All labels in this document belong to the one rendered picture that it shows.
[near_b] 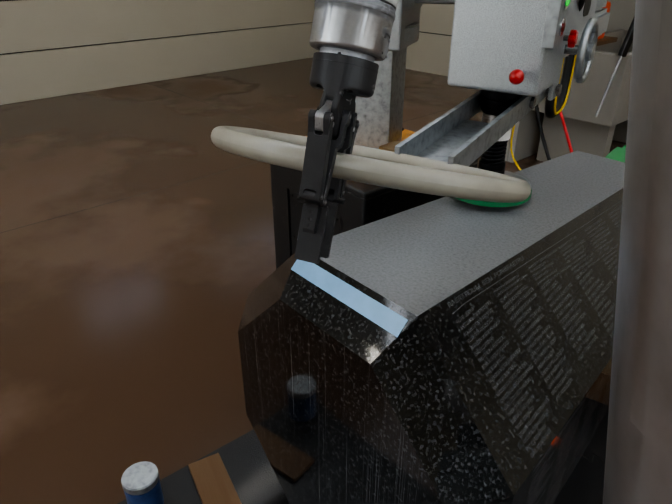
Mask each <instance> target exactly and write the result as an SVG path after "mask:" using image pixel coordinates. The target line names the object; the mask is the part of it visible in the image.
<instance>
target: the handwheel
mask: <svg viewBox="0 0 672 504"><path fill-rule="evenodd" d="M598 32H599V22H598V19H597V18H595V17H593V18H590V19H589V20H588V22H587V23H586V25H585V27H584V30H583V33H582V36H581V39H580V43H579V45H575V47H574V48H568V47H567V44H565V50H564V54H571V55H577V56H576V62H575V70H574V76H575V81H576V82H577V83H582V82H584V81H585V79H586V78H587V76H588V73H589V71H590V68H591V65H592V62H593V58H594V54H595V50H596V45H597V39H598Z"/></svg>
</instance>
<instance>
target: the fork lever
mask: <svg viewBox="0 0 672 504"><path fill-rule="evenodd" d="M561 90H562V84H558V85H557V86H556V88H555V95H556V96H557V97H559V96H560V94H561ZM548 91H549V88H547V89H546V90H545V91H543V92H542V93H540V94H539V95H537V96H526V95H524V96H522V97H521V98H520V99H519V100H517V101H516V102H515V103H514V104H512V105H511V106H510V107H509V108H507V109H506V110H505V111H504V112H502V113H501V114H500V115H499V116H497V117H496V118H495V119H494V120H492V121H491V122H490V123H486V122H479V121H473V120H469V119H470V118H472V117H473V116H474V115H476V114H477V113H478V112H480V111H481V99H482V94H481V90H479V91H478V92H476V93H475V94H473V95H472V96H470V97H469V98H467V99H466V100H464V101H463V102H461V103H460V104H458V105H457V106H455V107H454V108H452V109H450V110H449V111H447V112H446V113H444V114H443V115H441V116H440V117H438V118H437V119H435V120H434V121H432V122H431V123H429V124H428V125H426V126H425V127H423V128H422V129H420V130H419V131H417V132H415V133H414V134H412V135H411V136H409V137H408V138H406V139H405V140H403V141H402V142H400V143H399V144H397V145H396V146H395V154H398V155H400V154H401V153H403V154H408V155H413V156H419V157H424V158H429V159H434V160H439V161H444V162H448V164H459V165H464V166H470V165H471V164H472V163H473V162H474V161H475V160H476V159H478V158H479V157H480V156H481V155H482V154H483V153H484V152H485V151H486V150H488V149H489V148H490V147H491V146H492V145H493V144H494V143H495V142H496V141H498V140H499V139H500V138H501V137H502V136H503V135H504V134H505V133H506V132H508V131H509V130H510V129H511V128H512V127H513V126H514V125H515V124H516V123H518V122H519V121H520V120H521V119H522V118H523V117H524V116H525V115H526V114H528V113H529V112H530V111H531V110H532V109H534V107H535V106H536V105H538V104H539V103H540V102H541V101H542V100H543V99H544V98H545V97H546V96H548Z"/></svg>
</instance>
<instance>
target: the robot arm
mask: <svg viewBox="0 0 672 504"><path fill-rule="evenodd" d="M398 1H399V0H315V3H314V6H315V9H314V15H313V22H312V28H311V34H310V41H309V42H310V46H311V47H312V48H314V49H316V50H318V51H320V52H315V53H314V55H313V61H312V67H311V74H310V80H309V83H310V85H311V86H312V87H313V88H316V89H320V90H323V93H322V97H321V100H320V103H319V106H318V107H317V109H316V110H314V109H310V111H309V113H308V135H307V142H306V149H305V156H304V164H303V171H302V178H301V185H300V192H299V196H297V201H298V202H301V203H303V208H302V214H301V220H300V226H299V232H298V238H297V244H296V250H295V256H294V258H295V259H298V260H302V261H306V262H310V263H314V264H318V263H319V262H320V257H323V258H328V257H329V255H330V249H331V243H332V238H333V232H334V227H335V221H336V216H337V210H338V205H339V204H342V205H343V204H344V203H345V199H343V198H340V197H343V195H344V193H345V191H344V190H345V185H346V180H343V179H338V178H333V177H332V174H333V169H334V165H335V160H336V156H337V152H340V153H345V154H351V155H352V151H353V146H354V141H355V137H356V133H357V130H358V127H359V120H357V113H355V105H356V102H355V100H356V97H364V98H369V97H371V96H373V94H374V90H375V85H376V79H377V74H378V69H379V65H378V64H377V63H374V61H383V60H385V59H386V58H387V52H388V46H389V43H390V38H391V33H392V28H393V22H394V21H395V17H396V15H395V12H396V8H397V4H398ZM603 504H672V0H636V3H635V18H634V33H633V48H632V63H631V79H630V94H629V109H628V124H627V139H626V155H625V170H624V185H623V200H622V215H621V230H620V246H619V261H618V276H617V291H616V306H615V322H614V337H613V352H612V367H611V382H610V397H609V413H608V428H607V443H606V458H605V473H604V488H603Z"/></svg>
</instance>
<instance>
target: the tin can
mask: <svg viewBox="0 0 672 504"><path fill-rule="evenodd" d="M121 483H122V487H123V489H124V493H125V496H126V500H127V504H164V498H163V493H162V488H161V484H160V479H159V473H158V469H157V467H156V465H155V464H153V463H151V462H146V461H144V462H138V463H135V464H133V465H131V466H130V467H129V468H127V469H126V470H125V472H124V473H123V475H122V478H121Z"/></svg>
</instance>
